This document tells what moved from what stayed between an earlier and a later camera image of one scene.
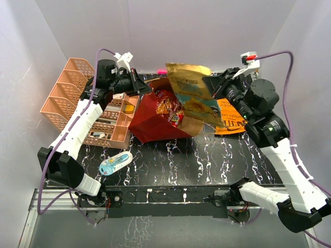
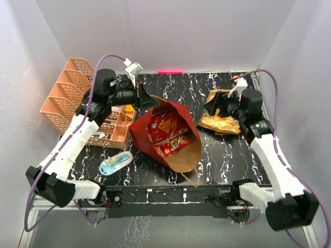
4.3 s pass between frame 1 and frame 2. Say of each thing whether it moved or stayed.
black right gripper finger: moved
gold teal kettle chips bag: moved
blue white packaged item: stayed
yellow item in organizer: stayed
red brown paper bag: moved
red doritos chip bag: moved
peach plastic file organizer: stayed
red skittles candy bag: moved
